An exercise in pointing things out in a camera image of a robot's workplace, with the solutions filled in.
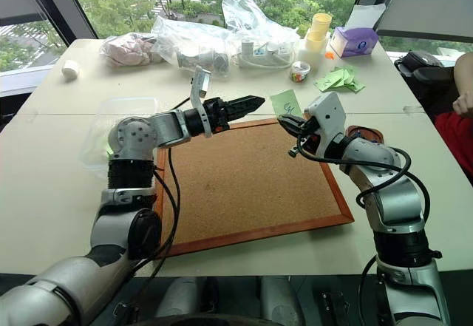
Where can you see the cork board with wooden frame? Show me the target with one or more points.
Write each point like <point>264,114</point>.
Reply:
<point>244,178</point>

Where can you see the person's bare forearm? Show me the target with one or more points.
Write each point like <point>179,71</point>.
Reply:
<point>465,74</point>

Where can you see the bag of pink items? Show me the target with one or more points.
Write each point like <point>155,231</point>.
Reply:
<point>127,49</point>

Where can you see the purple tissue box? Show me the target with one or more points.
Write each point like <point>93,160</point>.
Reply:
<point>353,42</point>

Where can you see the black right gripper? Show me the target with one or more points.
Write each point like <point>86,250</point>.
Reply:
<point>309,135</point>

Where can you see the white plastic container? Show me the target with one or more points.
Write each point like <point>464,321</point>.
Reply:
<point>310,57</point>

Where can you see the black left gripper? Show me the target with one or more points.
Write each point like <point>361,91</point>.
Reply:
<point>216,116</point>

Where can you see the green sticky note with writing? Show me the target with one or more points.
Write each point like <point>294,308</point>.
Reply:
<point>284,102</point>

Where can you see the stack of yellow cups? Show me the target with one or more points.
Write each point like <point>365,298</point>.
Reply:
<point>318,30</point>

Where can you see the clear tape strip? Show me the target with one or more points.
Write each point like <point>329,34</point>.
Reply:
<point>413,109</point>

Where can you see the white tissue sheet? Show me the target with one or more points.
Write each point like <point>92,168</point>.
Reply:
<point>366,16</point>

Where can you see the pile of green sticky notes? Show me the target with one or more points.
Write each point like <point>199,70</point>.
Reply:
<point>341,78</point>

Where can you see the person's bare hand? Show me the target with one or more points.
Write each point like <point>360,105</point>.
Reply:
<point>465,105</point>

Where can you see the grey rounded robot leg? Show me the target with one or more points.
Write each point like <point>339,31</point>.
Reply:
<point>181,296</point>
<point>279,298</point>

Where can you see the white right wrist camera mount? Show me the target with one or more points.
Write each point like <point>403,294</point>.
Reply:
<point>329,113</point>

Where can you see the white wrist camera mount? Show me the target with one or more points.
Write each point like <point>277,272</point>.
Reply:
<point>201,82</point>
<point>329,113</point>

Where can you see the clear plastic bag with parts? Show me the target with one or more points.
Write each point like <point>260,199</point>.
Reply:
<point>192,47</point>

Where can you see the large clear plastic bag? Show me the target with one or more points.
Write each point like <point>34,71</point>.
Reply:
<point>251,15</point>

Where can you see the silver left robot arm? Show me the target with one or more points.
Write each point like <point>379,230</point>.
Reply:
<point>127,145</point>

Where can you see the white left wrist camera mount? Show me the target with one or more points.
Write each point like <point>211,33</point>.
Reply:
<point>201,82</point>

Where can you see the white paper roll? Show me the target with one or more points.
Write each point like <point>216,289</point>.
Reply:
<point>70,70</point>

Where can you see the person's red clothing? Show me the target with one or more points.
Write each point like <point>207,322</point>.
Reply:
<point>458,141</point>

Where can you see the clear plastic box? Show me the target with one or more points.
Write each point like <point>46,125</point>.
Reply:
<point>99,134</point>

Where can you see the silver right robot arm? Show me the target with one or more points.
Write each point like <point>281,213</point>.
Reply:
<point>395,200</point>

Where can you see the black bag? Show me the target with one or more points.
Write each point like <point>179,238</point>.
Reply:
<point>419,61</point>

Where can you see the black chair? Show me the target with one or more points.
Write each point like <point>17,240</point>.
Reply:
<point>432,93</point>

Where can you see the small orange object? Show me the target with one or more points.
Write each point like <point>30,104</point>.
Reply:
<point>329,56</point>

